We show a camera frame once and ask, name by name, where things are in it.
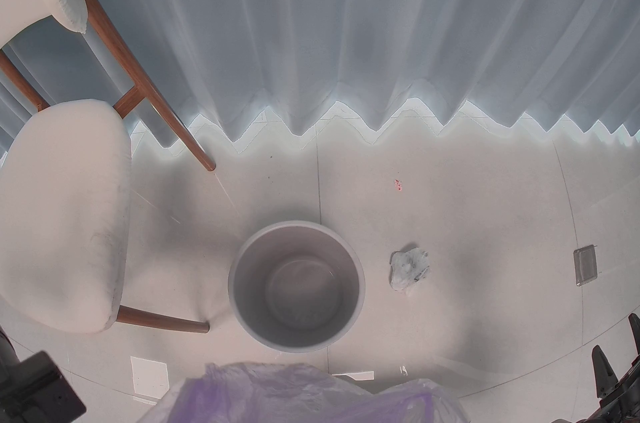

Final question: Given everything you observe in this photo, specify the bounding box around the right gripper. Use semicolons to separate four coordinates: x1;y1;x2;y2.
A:
575;312;640;423

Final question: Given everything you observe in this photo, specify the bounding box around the purple plastic bag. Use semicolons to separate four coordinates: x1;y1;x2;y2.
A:
162;362;471;423

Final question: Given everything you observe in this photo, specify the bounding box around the white trash bin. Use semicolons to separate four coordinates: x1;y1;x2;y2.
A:
228;221;366;354

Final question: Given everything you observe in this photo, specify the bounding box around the crumpled white paper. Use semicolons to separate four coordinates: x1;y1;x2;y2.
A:
390;247;432;296

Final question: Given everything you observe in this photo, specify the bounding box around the pale blue curtain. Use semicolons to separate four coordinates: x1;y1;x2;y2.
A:
0;0;640;158

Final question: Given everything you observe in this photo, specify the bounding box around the cream padded wooden chair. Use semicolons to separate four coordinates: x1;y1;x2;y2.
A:
0;0;217;336

